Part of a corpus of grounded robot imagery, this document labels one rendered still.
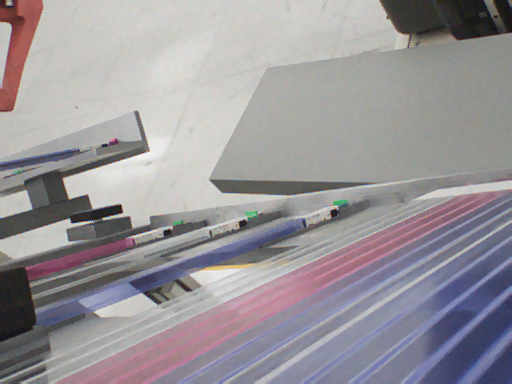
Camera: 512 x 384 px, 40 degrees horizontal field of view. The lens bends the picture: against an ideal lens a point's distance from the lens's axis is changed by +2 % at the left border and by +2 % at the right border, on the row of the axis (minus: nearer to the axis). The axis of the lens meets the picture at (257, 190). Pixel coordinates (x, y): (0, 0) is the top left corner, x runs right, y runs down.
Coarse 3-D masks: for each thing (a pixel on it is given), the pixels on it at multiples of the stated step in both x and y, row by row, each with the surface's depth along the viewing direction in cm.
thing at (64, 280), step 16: (176, 240) 64; (192, 240) 66; (128, 256) 59; (144, 256) 61; (64, 272) 55; (80, 272) 55; (96, 272) 56; (112, 272) 58; (32, 288) 52; (48, 288) 53; (64, 288) 54
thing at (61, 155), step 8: (112, 144) 106; (56, 152) 97; (64, 152) 98; (72, 152) 99; (16, 160) 91; (24, 160) 92; (32, 160) 93; (40, 160) 94; (48, 160) 95; (0, 168) 89; (8, 168) 90; (16, 168) 91
